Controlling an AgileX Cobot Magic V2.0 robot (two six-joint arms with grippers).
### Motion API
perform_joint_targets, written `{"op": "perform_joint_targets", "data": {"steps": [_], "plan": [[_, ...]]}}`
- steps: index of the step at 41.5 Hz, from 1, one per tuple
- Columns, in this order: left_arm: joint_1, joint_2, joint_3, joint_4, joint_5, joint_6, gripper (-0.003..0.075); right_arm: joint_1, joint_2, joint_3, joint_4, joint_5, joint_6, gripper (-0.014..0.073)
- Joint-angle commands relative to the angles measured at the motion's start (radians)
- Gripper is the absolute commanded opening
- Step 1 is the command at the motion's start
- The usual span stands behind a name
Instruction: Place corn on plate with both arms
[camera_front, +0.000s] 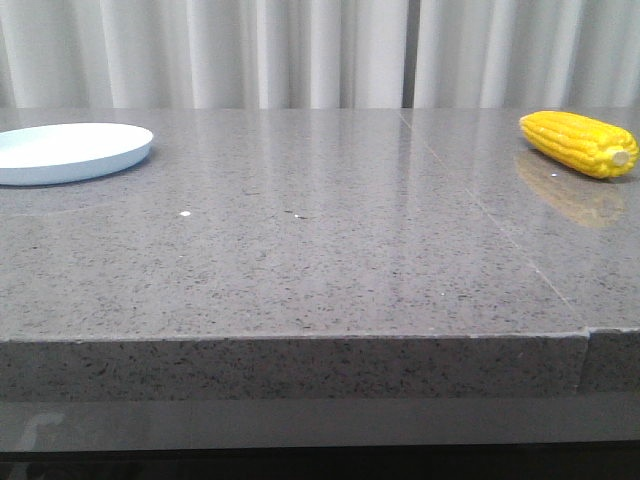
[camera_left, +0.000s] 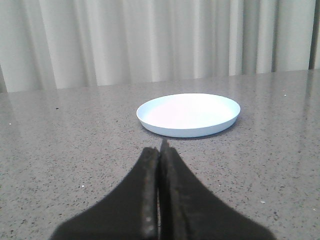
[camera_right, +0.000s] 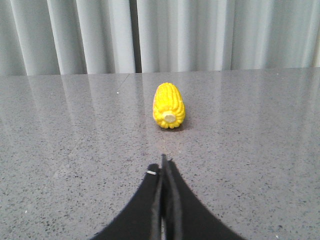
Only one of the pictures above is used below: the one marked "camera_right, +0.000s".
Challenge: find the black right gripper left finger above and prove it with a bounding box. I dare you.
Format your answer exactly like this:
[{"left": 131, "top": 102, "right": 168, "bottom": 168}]
[{"left": 93, "top": 163, "right": 163, "bottom": 240}]

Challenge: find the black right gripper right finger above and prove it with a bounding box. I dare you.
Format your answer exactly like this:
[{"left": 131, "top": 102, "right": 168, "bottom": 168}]
[{"left": 161, "top": 154, "right": 243, "bottom": 240}]

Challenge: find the yellow toy corn cob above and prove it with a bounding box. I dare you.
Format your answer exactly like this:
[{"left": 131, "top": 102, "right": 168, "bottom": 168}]
[{"left": 152, "top": 82, "right": 186, "bottom": 129}]

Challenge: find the grey pleated curtain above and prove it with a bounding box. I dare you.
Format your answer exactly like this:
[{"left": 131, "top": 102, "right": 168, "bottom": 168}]
[{"left": 0, "top": 0, "right": 320, "bottom": 76}]

